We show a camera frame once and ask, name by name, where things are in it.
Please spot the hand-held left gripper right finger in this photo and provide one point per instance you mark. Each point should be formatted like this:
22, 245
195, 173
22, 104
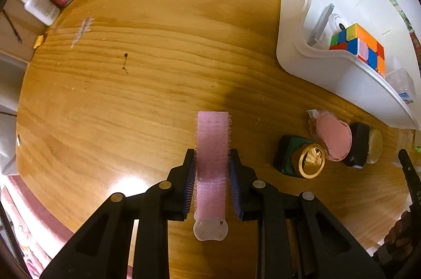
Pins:
235, 190

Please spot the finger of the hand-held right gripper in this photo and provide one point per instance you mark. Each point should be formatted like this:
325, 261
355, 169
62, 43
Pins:
411, 173

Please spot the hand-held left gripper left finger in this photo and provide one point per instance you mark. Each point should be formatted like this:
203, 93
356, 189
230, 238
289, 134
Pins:
188, 183

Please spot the pink hair roller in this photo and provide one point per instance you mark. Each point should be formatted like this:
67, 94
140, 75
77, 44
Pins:
212, 150

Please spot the blue label floss box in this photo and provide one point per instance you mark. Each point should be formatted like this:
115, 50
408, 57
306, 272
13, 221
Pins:
408, 98

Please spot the white plastic storage box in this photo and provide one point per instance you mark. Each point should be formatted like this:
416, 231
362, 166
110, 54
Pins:
345, 81

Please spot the colourful puzzle cube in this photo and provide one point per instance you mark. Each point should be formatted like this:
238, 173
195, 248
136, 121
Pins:
360, 45

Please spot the small white camera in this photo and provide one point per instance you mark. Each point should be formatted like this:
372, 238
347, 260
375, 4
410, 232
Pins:
337, 24

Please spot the person's right hand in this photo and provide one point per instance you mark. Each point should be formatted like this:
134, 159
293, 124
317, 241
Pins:
399, 229

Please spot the round cream compact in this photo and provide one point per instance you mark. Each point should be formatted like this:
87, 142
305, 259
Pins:
375, 145

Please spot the black jar white lid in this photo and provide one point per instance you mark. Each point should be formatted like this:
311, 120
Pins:
357, 144

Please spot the green bottle with gold cap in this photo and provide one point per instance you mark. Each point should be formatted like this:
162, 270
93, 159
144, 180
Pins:
296, 157

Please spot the pink printed cloth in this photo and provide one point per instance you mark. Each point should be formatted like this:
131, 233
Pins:
29, 233

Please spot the grey flat card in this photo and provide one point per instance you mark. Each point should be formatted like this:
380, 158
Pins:
320, 25

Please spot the small yellow scrap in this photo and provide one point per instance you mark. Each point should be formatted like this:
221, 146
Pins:
38, 41

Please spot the white plastic bottle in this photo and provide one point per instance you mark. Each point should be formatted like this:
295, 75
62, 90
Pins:
39, 4

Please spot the black hair pin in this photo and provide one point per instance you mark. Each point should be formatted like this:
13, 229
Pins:
12, 26

